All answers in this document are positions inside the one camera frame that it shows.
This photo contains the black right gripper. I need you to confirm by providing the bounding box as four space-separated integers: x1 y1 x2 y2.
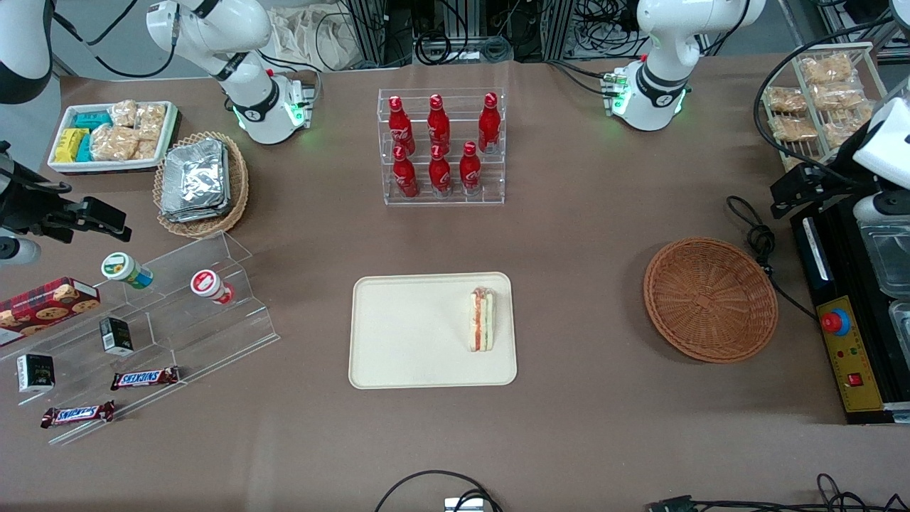
0 141 133 244

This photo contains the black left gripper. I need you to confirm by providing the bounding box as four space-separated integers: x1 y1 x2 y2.
771 127 879 218

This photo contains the triangular sandwich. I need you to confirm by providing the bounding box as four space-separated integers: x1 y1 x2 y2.
467 286 497 353

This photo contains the white rectangular snack tray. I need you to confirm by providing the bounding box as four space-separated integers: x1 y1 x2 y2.
48 101 178 176

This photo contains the oval tan wicker basket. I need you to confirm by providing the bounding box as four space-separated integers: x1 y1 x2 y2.
153 132 250 239

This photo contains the round brown wicker basket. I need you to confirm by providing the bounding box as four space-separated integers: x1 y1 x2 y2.
643 237 779 364

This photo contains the cream plastic tray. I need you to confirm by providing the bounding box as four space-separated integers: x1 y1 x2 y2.
348 272 518 390

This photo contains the green-lid snack cup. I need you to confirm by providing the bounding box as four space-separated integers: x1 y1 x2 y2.
101 252 154 290

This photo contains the yellow snack pack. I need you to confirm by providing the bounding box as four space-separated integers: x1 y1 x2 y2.
54 128 90 164

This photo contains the silver foil packet stack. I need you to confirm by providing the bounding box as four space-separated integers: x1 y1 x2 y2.
159 139 232 224

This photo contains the red plaid cookie box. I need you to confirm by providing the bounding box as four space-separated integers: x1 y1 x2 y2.
0 277 102 348

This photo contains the clear plastic container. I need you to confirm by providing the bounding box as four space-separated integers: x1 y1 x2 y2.
857 219 910 299
889 300 910 350

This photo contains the small black box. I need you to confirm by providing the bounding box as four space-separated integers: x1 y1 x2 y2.
16 353 57 394
99 316 135 357

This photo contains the red-lid snack cup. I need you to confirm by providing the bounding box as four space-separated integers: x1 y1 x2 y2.
190 270 236 306

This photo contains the clear acrylic stepped shelf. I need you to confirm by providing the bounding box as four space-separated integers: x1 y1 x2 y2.
0 231 281 447

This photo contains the Snickers chocolate bar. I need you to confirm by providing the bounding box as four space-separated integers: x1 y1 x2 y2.
41 400 117 430
110 366 181 392

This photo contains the black machine yellow panel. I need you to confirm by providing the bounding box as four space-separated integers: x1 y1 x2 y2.
791 196 910 425

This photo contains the beige cloth bag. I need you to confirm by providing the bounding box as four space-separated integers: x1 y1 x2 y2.
269 4 365 72

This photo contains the red cola bottle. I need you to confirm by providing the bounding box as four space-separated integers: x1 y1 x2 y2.
429 144 453 197
459 142 483 195
392 146 419 199
389 96 416 155
478 92 501 154
427 94 451 154

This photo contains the clear acrylic bottle rack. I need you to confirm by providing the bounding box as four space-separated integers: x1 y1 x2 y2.
378 87 506 207

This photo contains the knotted black power cable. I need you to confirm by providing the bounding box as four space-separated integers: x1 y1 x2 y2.
726 196 818 321

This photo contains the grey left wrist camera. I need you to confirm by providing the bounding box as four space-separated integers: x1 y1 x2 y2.
853 191 910 223

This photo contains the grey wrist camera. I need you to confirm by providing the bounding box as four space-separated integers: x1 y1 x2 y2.
853 191 910 223
0 237 41 266

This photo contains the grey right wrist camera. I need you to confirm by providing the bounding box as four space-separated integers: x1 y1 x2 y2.
0 237 41 266

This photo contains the white wire rack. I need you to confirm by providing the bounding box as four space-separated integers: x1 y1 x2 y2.
758 42 891 175

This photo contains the black cable with connector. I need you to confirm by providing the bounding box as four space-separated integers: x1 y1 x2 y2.
646 473 910 512

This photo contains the coiled black cable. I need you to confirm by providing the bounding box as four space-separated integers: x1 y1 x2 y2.
415 32 471 65

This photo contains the looped black cable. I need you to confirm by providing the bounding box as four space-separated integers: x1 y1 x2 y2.
375 469 504 512

